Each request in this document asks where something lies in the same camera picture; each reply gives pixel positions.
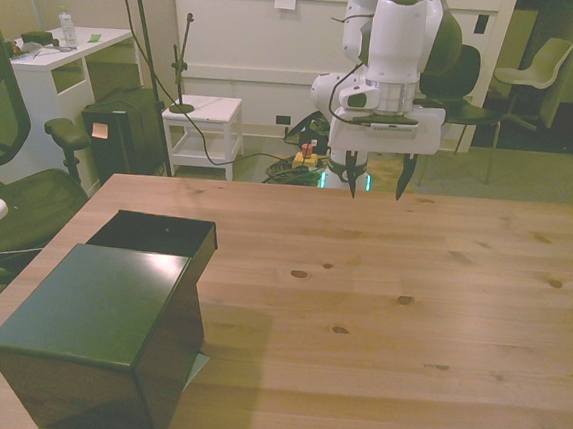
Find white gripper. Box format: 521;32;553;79
323;99;447;208

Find black three-drawer cabinet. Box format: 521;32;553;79
0;236;214;429

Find yellow emergency stop button box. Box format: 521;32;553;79
292;143;321;172

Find black power supply box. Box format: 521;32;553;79
282;107;335;153

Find black shell chair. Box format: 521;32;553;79
408;39;512;187

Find white low side table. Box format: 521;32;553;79
155;91;250;184

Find white shell chair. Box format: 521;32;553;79
488;32;573;136

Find black stand with round base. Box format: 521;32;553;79
166;10;206;117

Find black computer tower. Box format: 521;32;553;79
75;80;179;191

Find black tripod pole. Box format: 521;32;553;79
107;0;190;178

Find white paper scrap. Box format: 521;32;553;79
183;349;211;390

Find white desk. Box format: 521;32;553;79
0;18;149;198

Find clear plastic bottle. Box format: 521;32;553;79
54;4;82;51

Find dark mesh office chair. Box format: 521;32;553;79
0;16;106;311

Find black object on desk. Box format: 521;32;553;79
18;29;53;48

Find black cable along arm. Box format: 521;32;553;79
326;9;376;128

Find coiled black floor cables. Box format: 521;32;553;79
262;157;325;188

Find black hanging cable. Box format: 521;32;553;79
94;0;306;174

